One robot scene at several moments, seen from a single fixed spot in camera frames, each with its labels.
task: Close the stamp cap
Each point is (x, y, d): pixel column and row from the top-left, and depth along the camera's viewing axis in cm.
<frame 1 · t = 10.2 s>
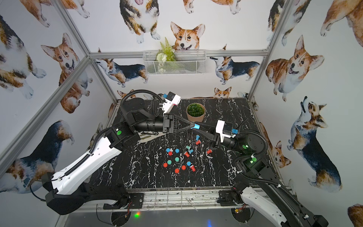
left hand: (193, 128, 47), fingers closed
right hand: (193, 125, 49), fingers open
potted green plant: (195, 112, 101), point 11 cm above the table
red stamp near pot: (198, 142, 97), on the table
green stamp centre: (188, 147, 94), on the table
blue stamp centre: (190, 151, 92), point 2 cm above the table
blue cap left: (168, 150, 94), on the table
blue cap: (177, 150, 94), on the table
red cap upper left: (170, 153, 92), on the table
green cap centre: (177, 159, 90), on the table
red cap left: (165, 164, 88), on the table
blue cap lower: (188, 163, 88), on the table
red stamp lower: (193, 168, 85), on the table
red cap lower right: (183, 167, 87), on the table
red cap lower left: (177, 170, 85), on the table

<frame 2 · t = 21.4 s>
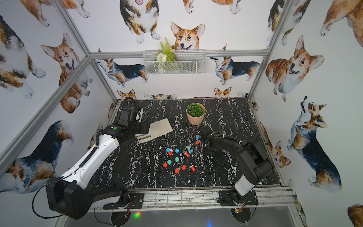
left hand: (146, 122, 82), fingers open
right hand: (208, 153, 90), fingers open
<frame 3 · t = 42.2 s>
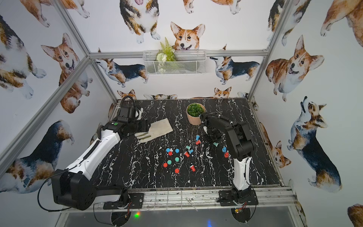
left hand: (147, 122, 83), fingers open
right hand: (213, 140, 94), fingers open
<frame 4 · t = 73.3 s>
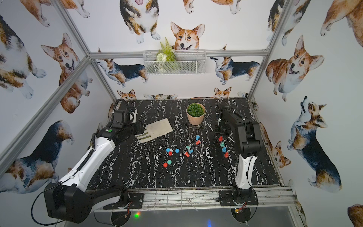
left hand: (142, 122, 82), fingers open
right hand: (219, 134, 95), fingers open
green stamp right: (222, 144, 95), point 2 cm above the table
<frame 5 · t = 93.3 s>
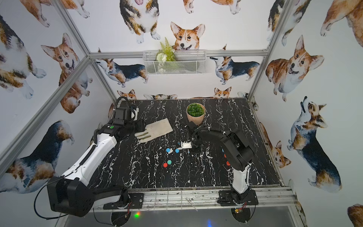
left hand: (144, 120, 82), fingers open
right hand: (191, 147, 92), fingers closed
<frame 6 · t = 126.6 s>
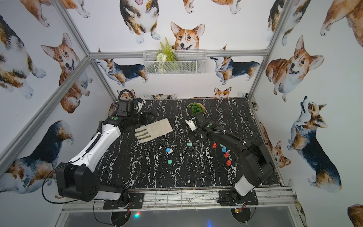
left hand: (155, 114, 82), fingers open
right hand: (189, 134, 86), fingers closed
